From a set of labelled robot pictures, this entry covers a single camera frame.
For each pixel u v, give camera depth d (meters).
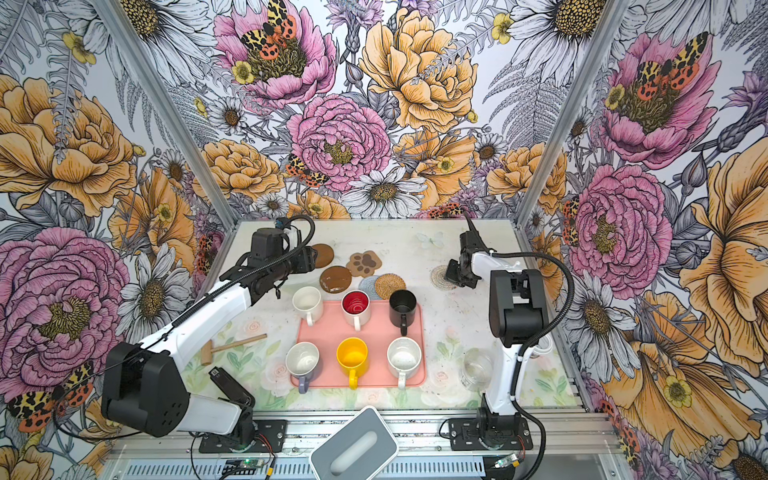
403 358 0.85
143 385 0.42
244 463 0.71
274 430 0.75
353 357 0.86
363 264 1.08
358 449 0.72
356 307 0.96
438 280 1.05
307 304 0.93
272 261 0.59
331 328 0.92
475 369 0.85
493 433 0.68
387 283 1.03
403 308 0.94
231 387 0.81
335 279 1.04
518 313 0.55
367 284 1.03
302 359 0.85
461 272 0.89
